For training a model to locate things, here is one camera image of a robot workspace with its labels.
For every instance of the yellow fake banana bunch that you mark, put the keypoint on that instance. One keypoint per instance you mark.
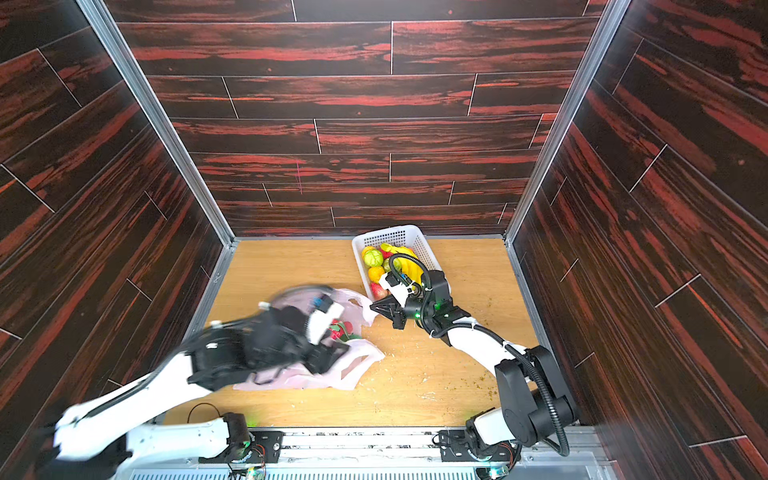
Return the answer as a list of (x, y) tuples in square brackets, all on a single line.
[(404, 266)]

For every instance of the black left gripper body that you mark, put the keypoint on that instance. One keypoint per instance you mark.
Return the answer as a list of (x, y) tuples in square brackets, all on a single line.
[(327, 352)]

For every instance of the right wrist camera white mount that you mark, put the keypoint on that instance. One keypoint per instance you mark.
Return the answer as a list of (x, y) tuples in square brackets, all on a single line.
[(397, 287)]

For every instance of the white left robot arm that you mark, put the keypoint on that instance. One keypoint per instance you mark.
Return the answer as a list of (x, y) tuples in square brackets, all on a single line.
[(104, 437)]

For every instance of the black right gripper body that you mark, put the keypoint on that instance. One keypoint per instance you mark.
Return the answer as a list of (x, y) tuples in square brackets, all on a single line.
[(395, 309)]

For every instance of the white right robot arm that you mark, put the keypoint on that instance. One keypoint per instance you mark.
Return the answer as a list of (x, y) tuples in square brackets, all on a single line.
[(536, 404)]

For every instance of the small yellow fake fruit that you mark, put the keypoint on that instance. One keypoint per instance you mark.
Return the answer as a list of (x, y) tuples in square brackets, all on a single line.
[(375, 273)]

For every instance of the metal base rail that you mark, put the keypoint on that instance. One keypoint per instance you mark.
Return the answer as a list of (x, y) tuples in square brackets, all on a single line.
[(388, 453)]

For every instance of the light green fake fruit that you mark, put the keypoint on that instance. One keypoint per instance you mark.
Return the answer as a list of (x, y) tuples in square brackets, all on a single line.
[(372, 257)]

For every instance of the pink plastic bag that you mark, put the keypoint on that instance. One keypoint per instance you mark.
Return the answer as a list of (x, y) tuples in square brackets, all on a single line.
[(345, 373)]

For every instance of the red green fake dragon fruit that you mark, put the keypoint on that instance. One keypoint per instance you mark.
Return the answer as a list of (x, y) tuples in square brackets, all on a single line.
[(342, 331)]

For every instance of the white perforated plastic basket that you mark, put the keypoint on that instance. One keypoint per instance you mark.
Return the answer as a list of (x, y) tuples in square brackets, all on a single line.
[(401, 236)]

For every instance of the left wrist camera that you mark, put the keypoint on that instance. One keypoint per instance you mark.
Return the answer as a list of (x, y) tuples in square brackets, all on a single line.
[(325, 311)]

